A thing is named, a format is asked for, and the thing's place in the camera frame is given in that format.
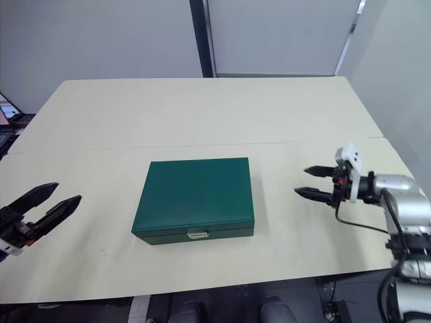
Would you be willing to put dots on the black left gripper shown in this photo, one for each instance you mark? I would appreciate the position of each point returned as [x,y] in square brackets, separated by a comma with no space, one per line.
[17,232]

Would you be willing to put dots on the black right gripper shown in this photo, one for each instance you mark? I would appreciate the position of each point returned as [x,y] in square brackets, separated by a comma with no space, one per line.
[340,188]

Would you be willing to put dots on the green jewelry box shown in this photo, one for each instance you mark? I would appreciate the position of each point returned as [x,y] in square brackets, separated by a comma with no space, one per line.
[195,195]

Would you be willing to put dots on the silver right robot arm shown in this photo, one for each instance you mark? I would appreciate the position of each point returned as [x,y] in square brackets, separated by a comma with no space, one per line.
[404,202]

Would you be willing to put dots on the silver box clasp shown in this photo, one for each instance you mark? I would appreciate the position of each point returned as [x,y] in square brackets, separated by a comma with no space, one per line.
[197,234]

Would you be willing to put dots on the black equipment clutter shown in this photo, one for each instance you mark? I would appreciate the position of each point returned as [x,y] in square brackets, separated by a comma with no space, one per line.
[13,124]

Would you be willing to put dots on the dark rounded shape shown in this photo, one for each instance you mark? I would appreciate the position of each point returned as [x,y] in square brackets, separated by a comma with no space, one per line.
[274,309]

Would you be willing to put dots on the silver vertical metal strip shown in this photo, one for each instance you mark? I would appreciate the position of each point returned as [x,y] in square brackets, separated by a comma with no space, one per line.
[347,37]

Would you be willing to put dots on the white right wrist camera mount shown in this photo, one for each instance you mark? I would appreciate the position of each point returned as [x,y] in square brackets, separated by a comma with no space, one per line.
[353,161]

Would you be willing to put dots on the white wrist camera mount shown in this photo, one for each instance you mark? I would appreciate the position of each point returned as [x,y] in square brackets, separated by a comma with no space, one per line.
[353,161]
[9,250]

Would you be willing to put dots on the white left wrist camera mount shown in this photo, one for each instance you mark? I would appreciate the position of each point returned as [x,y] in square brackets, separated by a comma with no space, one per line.
[9,250]

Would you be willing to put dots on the black table frame leg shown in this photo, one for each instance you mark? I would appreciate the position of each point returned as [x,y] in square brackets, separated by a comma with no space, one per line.
[336,303]

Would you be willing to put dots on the dark vertical partition post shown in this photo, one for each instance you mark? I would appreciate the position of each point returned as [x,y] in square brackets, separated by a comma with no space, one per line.
[203,37]

